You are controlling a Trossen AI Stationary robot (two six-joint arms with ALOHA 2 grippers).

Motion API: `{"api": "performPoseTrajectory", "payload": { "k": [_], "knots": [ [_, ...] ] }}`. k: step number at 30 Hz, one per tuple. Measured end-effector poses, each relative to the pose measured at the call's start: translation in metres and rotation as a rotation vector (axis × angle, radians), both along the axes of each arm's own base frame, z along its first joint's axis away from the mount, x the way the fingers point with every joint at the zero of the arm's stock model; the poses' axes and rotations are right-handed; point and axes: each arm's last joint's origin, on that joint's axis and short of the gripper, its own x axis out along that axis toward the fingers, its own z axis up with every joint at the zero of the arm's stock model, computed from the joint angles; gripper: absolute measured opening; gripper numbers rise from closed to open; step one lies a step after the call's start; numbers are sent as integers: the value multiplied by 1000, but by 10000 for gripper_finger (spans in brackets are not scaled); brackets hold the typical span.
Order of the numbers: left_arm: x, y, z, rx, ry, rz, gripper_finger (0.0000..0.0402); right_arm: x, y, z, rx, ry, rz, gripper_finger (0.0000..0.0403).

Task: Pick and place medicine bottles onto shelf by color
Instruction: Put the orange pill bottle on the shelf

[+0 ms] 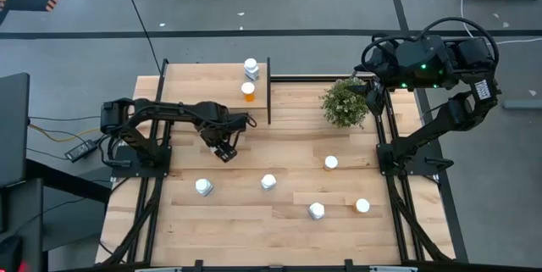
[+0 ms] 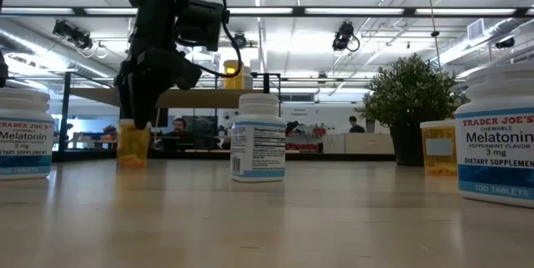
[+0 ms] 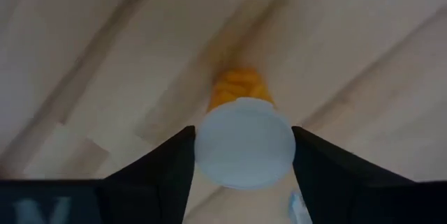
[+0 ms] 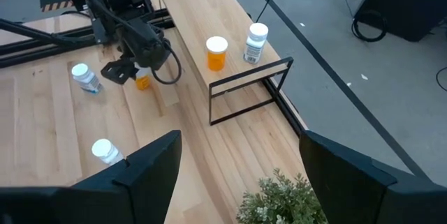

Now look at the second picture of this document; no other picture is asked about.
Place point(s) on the black monitor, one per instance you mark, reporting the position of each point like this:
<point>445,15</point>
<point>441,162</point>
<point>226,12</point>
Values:
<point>162,117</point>

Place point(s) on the wooden shelf black frame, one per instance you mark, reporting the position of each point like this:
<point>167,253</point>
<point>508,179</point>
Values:
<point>200,97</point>

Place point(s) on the red storage bins rack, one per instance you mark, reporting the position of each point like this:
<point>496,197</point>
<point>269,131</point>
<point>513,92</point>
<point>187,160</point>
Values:
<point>308,147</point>

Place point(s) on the white cabinet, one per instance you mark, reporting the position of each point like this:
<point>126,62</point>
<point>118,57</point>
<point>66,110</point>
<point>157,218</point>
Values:
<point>359,145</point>

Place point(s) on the orange pill bottle white cap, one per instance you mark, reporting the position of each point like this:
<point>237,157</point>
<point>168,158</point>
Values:
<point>438,151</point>
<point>231,77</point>
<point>133,151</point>

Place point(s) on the white air vent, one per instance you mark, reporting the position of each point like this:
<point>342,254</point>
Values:
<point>475,29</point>

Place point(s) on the green potted plant black pot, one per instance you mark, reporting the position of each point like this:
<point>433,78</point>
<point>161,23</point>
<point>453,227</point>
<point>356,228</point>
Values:
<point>411,92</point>

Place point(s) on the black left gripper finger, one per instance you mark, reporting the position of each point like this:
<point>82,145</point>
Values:
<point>142,97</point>
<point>122,94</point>

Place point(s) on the black aluminium table frame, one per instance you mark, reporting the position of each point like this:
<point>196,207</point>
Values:
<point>313,156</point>

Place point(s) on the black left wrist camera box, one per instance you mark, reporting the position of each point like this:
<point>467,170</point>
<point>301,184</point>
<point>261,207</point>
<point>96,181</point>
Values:
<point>200,23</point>

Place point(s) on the black overhead rig beam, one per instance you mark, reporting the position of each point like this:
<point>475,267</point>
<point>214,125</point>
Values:
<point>298,11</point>

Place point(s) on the person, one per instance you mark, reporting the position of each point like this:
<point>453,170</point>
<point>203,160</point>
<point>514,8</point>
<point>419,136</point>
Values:
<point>179,128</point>
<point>356,125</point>

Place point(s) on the black ceiling-mounted device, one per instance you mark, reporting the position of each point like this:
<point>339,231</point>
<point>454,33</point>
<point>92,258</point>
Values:
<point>344,36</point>
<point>505,43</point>
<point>241,41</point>
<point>73,34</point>

